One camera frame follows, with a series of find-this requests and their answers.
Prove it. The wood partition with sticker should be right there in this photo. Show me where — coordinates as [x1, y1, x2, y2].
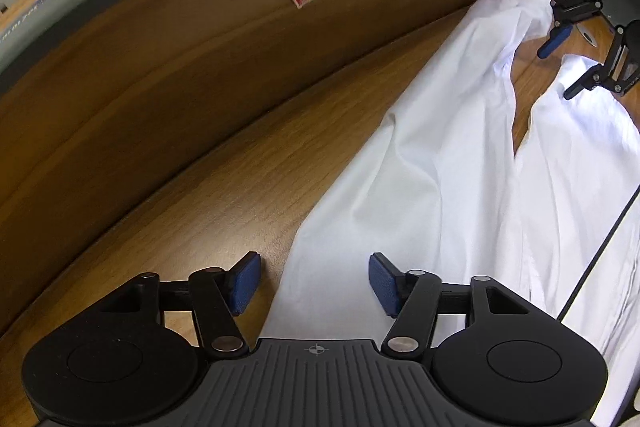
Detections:
[0, 0, 576, 333]

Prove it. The grey cable grommet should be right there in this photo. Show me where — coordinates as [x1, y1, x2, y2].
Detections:
[577, 23, 600, 48]

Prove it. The white shirt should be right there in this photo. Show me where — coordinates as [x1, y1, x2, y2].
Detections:
[260, 0, 640, 427]

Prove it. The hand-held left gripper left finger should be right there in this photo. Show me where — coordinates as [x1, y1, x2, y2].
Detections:
[97, 251, 262, 358]

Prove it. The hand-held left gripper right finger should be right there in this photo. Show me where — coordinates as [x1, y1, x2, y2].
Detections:
[369, 252, 538, 358]

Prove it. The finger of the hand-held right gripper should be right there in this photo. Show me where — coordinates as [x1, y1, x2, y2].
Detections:
[536, 0, 610, 60]
[563, 21, 640, 102]

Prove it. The black cable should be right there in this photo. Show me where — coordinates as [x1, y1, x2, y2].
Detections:
[556, 187, 640, 323]

